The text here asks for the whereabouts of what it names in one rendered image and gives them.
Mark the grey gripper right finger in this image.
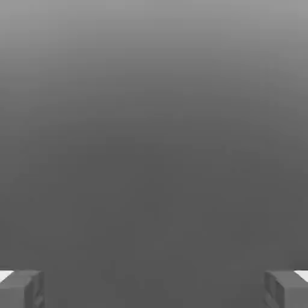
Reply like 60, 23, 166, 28
263, 269, 308, 308

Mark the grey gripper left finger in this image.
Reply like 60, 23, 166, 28
0, 269, 46, 308

